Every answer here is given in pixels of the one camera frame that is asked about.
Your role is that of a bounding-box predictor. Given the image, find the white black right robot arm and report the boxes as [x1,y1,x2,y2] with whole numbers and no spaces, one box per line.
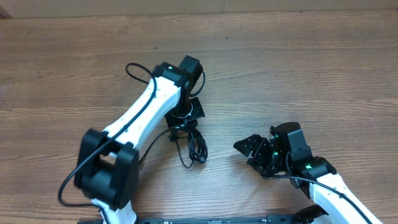
[233,122,380,223]

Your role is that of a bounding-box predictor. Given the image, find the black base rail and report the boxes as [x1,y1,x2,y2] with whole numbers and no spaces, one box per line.
[77,204,329,224]

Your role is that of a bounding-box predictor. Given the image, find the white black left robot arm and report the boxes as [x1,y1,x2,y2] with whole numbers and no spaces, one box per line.
[71,55,208,223]

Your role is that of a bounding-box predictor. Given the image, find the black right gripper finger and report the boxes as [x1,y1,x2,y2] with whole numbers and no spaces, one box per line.
[233,134,264,157]
[247,157,269,176]

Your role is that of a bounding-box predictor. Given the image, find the black USB cable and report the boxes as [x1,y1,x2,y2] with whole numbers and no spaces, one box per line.
[138,126,209,169]

